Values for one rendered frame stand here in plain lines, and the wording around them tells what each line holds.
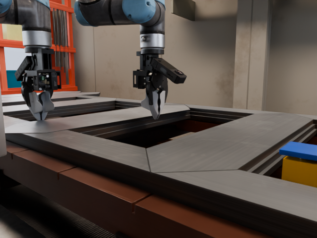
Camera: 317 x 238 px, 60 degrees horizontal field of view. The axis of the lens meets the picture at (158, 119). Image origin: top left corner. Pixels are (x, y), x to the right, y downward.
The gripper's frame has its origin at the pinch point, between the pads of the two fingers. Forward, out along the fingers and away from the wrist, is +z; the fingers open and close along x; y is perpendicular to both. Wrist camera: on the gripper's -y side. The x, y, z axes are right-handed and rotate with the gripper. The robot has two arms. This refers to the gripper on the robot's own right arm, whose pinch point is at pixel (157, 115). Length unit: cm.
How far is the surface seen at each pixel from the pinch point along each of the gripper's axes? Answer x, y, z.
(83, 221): 20.2, 12.5, 31.3
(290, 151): 25, -44, -2
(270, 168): 16.7, -39.6, 3.5
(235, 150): 18.8, -33.7, 0.8
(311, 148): 21, -46, -2
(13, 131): 37.3, 14.2, 0.7
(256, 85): -221, 48, 1
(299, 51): -251, 17, -34
